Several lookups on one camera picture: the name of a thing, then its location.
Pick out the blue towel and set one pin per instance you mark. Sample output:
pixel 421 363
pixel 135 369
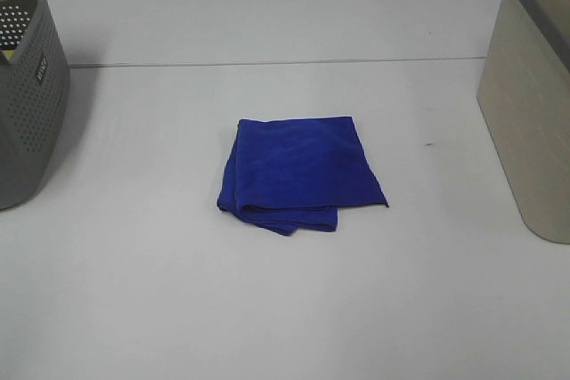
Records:
pixel 292 174

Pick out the beige plastic basket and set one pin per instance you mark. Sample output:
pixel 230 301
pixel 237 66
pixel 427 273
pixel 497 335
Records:
pixel 524 97

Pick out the grey perforated plastic basket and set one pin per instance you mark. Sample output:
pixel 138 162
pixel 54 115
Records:
pixel 34 96

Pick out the yellow folded towel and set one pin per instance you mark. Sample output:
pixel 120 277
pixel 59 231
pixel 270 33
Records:
pixel 6 57

